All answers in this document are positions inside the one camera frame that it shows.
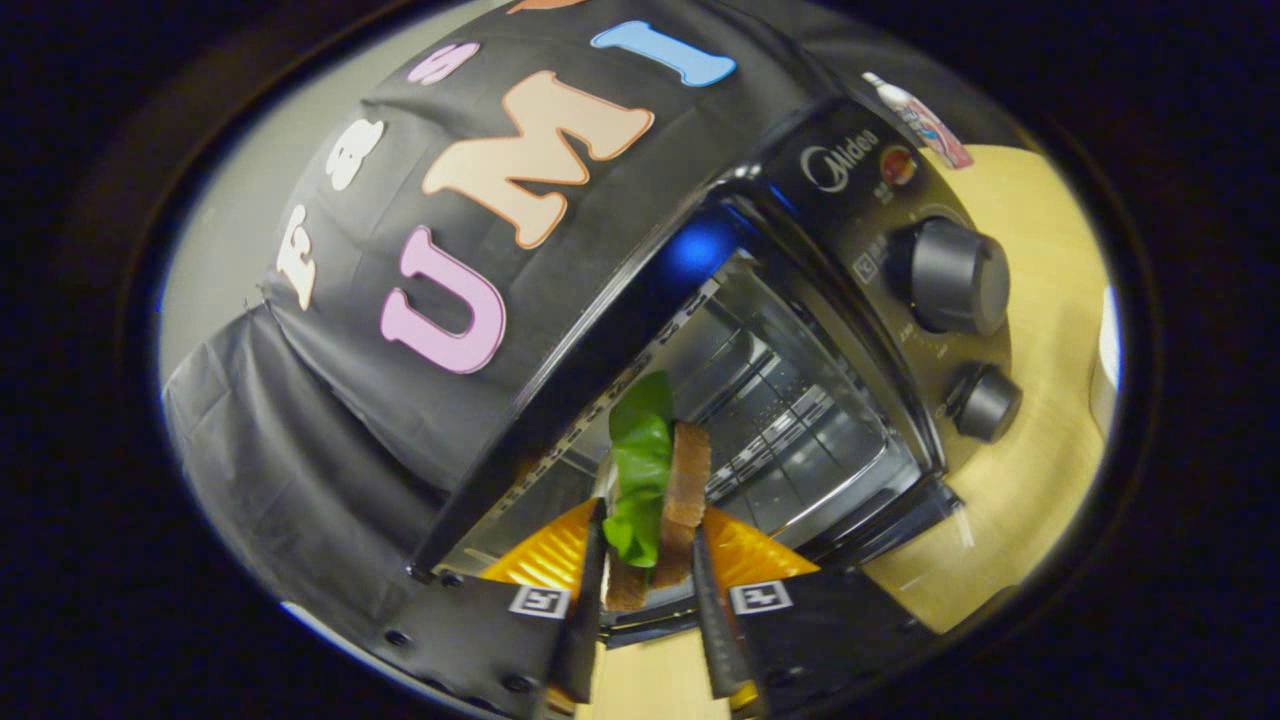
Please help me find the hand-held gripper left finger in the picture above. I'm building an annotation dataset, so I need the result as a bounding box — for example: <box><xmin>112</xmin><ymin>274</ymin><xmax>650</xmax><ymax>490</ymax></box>
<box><xmin>365</xmin><ymin>498</ymin><xmax>609</xmax><ymax>720</ymax></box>

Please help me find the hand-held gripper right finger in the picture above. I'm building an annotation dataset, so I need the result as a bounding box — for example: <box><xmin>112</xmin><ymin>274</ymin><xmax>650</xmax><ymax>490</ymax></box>
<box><xmin>690</xmin><ymin>505</ymin><xmax>941</xmax><ymax>719</ymax></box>

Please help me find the lettuce sandwich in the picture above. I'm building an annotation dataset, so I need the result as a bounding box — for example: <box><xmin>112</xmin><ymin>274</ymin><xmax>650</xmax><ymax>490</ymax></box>
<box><xmin>600</xmin><ymin>370</ymin><xmax>713</xmax><ymax>613</ymax></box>

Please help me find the black toaster oven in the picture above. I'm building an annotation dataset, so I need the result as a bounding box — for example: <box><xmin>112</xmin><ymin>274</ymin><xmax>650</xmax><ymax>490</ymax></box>
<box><xmin>405</xmin><ymin>95</ymin><xmax>1026</xmax><ymax>651</ymax></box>

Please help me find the silver and pink bottle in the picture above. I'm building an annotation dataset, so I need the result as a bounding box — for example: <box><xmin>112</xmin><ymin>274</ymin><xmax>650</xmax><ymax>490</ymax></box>
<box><xmin>862</xmin><ymin>70</ymin><xmax>976</xmax><ymax>171</ymax></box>

